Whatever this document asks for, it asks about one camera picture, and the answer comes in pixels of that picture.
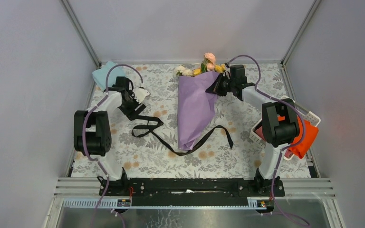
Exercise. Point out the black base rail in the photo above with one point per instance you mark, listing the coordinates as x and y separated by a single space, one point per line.
188 192

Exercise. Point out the floral tablecloth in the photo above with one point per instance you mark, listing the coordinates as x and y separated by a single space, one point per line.
146 157

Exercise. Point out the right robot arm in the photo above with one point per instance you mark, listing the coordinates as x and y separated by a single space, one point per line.
278 134

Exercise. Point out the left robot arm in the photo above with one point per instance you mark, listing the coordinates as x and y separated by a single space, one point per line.
92 128

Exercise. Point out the pink cloth in basket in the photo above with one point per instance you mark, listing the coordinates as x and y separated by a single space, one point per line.
258 131

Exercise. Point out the light blue folded towel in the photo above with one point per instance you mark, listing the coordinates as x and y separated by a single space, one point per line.
100 75

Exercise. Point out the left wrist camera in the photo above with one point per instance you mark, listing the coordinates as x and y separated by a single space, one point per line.
140 94

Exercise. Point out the black ribbon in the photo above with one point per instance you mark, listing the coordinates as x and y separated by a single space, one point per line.
153 123

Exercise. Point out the yellow fake flower stem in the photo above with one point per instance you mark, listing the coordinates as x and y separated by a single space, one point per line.
218 68

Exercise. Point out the white plastic basket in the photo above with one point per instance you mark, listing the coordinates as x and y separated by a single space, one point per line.
306 114

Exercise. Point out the pink fake flower stem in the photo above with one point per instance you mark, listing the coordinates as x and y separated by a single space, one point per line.
208 63

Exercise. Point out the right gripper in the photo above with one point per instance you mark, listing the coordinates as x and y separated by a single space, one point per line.
215 88

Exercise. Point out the white fake flower stem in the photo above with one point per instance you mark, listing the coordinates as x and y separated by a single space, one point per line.
183 71

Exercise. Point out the pink purple wrapping paper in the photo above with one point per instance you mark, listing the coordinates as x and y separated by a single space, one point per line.
195 107

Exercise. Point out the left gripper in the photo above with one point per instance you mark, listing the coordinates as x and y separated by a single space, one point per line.
128 113

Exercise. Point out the orange cloth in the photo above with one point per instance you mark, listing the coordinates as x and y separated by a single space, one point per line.
301 149

